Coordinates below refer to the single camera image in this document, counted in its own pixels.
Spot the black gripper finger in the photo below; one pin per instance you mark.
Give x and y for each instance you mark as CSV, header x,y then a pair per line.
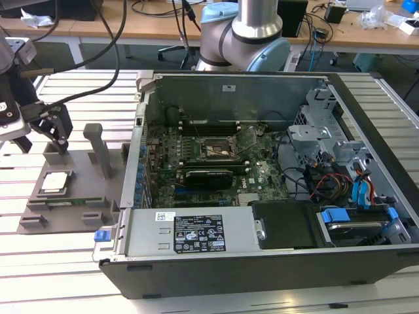
x,y
63,126
23,144

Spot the silver CPU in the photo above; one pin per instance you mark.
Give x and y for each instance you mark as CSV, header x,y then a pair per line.
x,y
55,181

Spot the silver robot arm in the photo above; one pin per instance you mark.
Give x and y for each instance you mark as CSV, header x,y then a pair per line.
x,y
258,23

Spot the CPU socket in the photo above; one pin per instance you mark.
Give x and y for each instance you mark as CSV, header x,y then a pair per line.
x,y
217,148

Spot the grey parts rack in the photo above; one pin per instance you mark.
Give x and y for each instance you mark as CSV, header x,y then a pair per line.
x,y
82,183

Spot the crumpled white paper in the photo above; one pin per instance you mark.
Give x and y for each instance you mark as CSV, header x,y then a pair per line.
x,y
36,19

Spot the green RAM stick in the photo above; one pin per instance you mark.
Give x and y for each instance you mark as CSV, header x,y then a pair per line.
x,y
72,202

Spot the black monitor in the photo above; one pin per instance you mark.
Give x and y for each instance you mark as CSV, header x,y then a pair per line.
x,y
65,10

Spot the blue case latch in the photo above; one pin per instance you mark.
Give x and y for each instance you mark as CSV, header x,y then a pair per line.
x,y
101,236

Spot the wooden desk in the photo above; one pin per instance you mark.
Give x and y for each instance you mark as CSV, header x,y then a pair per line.
x,y
131,27

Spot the black chair base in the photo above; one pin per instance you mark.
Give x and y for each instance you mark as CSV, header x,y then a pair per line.
x,y
171,49

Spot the grey power supply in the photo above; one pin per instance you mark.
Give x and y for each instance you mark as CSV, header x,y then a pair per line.
x,y
147,232

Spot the black RAM slot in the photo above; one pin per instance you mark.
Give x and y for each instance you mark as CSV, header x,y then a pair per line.
x,y
216,125
212,164
216,129
212,161
240,167
240,170
216,133
216,121

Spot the black graphics card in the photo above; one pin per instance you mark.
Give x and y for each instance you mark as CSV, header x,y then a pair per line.
x,y
209,180

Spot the coin battery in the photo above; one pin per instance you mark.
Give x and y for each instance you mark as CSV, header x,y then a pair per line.
x,y
259,131

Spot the silver chipset heat sink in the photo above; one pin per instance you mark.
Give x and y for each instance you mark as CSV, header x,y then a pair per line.
x,y
248,199

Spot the green motherboard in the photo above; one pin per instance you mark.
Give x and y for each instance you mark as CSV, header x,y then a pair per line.
x,y
262,170

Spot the black PC case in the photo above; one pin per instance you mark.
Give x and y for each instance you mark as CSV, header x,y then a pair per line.
x,y
229,278

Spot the white plug strip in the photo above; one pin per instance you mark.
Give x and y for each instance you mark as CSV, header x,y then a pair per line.
x,y
292,61

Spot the black plastic shroud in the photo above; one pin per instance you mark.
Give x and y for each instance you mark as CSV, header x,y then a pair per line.
x,y
284,225

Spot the metal drive cage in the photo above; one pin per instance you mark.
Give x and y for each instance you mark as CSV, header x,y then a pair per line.
x,y
307,132

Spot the tall black box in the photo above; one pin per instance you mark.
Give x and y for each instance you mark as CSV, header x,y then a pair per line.
x,y
294,19

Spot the small black adapter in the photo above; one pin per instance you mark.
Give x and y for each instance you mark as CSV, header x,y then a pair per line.
x,y
322,34

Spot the small black box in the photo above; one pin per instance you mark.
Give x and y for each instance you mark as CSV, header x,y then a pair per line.
x,y
334,13

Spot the hard disk blue carrier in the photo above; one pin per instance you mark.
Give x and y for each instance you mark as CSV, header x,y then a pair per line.
x,y
353,229

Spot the teal box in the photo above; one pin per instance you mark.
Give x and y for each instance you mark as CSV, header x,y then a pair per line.
x,y
368,62

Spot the grey laptop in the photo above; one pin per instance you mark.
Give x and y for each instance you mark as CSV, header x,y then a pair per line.
x,y
363,4

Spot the clear plastic bag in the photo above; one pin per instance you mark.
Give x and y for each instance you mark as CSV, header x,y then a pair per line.
x,y
373,18

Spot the white box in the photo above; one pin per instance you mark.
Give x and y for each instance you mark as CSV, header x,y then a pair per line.
x,y
409,27

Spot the blue box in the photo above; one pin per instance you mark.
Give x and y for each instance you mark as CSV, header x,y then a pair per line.
x,y
410,6

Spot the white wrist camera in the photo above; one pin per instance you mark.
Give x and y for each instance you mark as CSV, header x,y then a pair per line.
x,y
13,129

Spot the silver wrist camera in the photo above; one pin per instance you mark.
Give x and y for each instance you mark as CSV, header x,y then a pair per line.
x,y
24,50

